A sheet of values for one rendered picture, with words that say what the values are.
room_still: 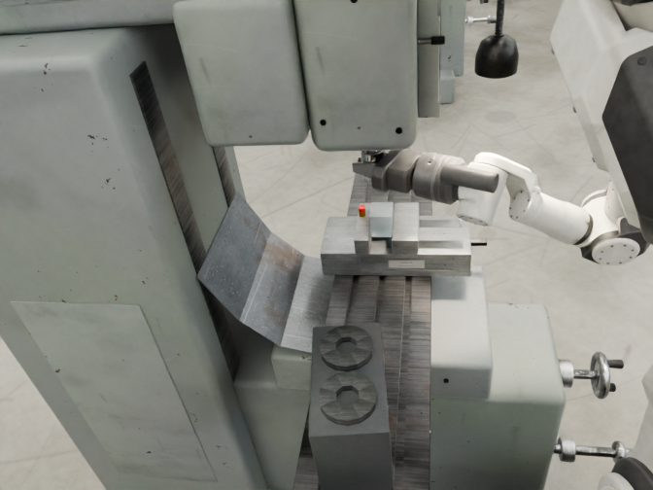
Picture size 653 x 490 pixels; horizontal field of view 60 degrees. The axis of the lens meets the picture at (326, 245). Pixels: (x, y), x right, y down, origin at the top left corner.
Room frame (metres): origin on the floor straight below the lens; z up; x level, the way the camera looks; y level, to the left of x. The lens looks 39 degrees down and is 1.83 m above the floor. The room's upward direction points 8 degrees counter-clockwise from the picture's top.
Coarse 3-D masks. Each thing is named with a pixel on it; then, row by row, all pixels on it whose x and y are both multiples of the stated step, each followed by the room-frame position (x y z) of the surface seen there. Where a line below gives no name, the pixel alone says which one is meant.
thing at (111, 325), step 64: (0, 64) 0.89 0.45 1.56; (64, 64) 0.86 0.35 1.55; (128, 64) 0.93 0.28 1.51; (0, 128) 0.90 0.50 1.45; (64, 128) 0.87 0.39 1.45; (128, 128) 0.87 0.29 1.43; (192, 128) 1.09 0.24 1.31; (0, 192) 0.91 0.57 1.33; (64, 192) 0.88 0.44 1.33; (128, 192) 0.85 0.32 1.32; (192, 192) 1.01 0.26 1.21; (0, 256) 0.93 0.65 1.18; (64, 256) 0.90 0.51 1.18; (128, 256) 0.87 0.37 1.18; (192, 256) 0.93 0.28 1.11; (0, 320) 0.95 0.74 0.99; (64, 320) 0.91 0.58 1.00; (128, 320) 0.88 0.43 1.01; (192, 320) 0.86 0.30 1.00; (64, 384) 0.93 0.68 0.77; (128, 384) 0.89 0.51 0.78; (192, 384) 0.86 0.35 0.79; (128, 448) 0.92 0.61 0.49; (192, 448) 0.87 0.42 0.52
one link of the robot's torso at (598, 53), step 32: (576, 0) 0.60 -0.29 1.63; (608, 0) 0.57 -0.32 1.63; (640, 0) 0.53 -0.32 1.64; (576, 32) 0.58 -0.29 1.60; (608, 32) 0.54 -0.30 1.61; (640, 32) 0.52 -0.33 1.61; (576, 64) 0.56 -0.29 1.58; (608, 64) 0.53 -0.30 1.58; (640, 64) 0.51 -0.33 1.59; (576, 96) 0.54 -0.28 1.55; (608, 96) 0.53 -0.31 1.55; (640, 96) 0.49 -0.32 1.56; (608, 128) 0.51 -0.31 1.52; (640, 128) 0.48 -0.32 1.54; (608, 160) 0.51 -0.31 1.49; (640, 160) 0.47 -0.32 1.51; (640, 192) 0.45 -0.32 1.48; (640, 224) 0.47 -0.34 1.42
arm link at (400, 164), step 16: (384, 160) 0.94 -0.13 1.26; (400, 160) 0.94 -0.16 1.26; (416, 160) 0.92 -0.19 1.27; (432, 160) 0.89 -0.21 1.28; (384, 176) 0.91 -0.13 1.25; (400, 176) 0.90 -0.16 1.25; (416, 176) 0.88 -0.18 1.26; (432, 176) 0.87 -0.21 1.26; (416, 192) 0.88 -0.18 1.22; (432, 192) 0.86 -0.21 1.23
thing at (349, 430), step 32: (320, 352) 0.64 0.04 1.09; (352, 352) 0.62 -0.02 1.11; (320, 384) 0.57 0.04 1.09; (352, 384) 0.55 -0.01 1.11; (384, 384) 0.56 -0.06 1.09; (320, 416) 0.51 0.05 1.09; (352, 416) 0.50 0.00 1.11; (384, 416) 0.50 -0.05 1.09; (320, 448) 0.48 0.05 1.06; (352, 448) 0.48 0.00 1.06; (384, 448) 0.47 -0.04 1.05; (320, 480) 0.48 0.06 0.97; (352, 480) 0.48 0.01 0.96; (384, 480) 0.47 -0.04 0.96
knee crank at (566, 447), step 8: (560, 440) 0.76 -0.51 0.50; (568, 440) 0.75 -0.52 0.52; (616, 440) 0.74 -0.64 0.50; (560, 448) 0.74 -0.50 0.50; (568, 448) 0.73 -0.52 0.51; (576, 448) 0.74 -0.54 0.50; (584, 448) 0.73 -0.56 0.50; (592, 448) 0.73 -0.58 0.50; (600, 448) 0.73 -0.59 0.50; (608, 448) 0.72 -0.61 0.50; (616, 448) 0.71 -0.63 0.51; (624, 448) 0.71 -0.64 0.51; (560, 456) 0.74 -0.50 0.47; (568, 456) 0.72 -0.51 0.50; (600, 456) 0.71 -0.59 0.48; (608, 456) 0.71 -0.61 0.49; (616, 456) 0.70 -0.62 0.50; (624, 456) 0.70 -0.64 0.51
